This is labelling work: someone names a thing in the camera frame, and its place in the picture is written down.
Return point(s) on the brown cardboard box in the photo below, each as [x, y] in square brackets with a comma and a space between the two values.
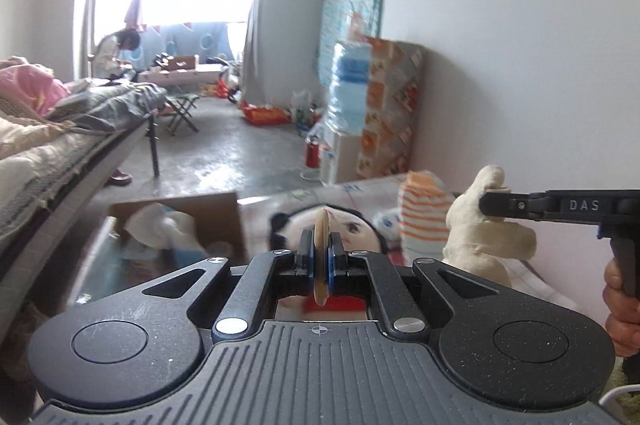
[215, 215]

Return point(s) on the cream plush toy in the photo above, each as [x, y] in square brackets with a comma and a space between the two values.
[480, 235]

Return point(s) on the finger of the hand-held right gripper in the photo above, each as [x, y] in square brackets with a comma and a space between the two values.
[515, 205]

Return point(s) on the white blue small packet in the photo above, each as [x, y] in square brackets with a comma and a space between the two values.
[387, 221]

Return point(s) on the orange bag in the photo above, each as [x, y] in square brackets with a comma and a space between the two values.
[265, 115]

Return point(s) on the bed with blankets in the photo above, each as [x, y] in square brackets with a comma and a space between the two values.
[152, 140]

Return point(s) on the grey curtain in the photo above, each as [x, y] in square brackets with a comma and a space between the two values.
[255, 15]

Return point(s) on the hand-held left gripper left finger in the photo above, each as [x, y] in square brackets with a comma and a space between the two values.
[313, 265]

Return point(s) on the bed with piled bedding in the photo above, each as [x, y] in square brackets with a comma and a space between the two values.
[55, 200]

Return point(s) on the checked printed sheet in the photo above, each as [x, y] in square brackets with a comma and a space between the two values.
[300, 197]

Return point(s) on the cream quilt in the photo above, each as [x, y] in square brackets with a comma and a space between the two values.
[25, 135]

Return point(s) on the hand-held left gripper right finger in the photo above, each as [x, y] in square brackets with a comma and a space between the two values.
[330, 265]

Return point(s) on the white low table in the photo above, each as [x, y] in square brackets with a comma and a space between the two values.
[180, 77]

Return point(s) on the red canister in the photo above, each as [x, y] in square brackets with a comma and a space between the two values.
[313, 152]

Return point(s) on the white lace sheet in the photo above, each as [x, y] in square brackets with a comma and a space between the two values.
[30, 180]

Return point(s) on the orange striped white towel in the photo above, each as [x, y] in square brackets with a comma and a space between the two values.
[425, 215]

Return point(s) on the blue floral hanging cloth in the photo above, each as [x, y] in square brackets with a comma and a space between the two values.
[352, 0]

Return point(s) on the small cardboard box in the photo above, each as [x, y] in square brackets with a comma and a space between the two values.
[180, 64]

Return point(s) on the person's right hand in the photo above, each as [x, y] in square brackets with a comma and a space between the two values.
[625, 325]

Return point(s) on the white plastic bag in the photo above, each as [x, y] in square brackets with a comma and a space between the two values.
[301, 101]

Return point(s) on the brown slipper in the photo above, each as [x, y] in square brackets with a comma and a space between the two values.
[120, 177]

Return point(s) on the folding stool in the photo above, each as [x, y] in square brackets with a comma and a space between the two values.
[181, 112]

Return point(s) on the pink floral quilt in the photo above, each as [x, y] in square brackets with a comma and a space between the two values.
[30, 85]

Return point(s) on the grey blanket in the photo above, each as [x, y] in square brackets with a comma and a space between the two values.
[110, 102]

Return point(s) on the colourful patterned folded panel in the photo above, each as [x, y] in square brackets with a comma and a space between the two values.
[392, 110]

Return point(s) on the white and blue towel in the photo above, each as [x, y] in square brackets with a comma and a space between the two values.
[155, 222]

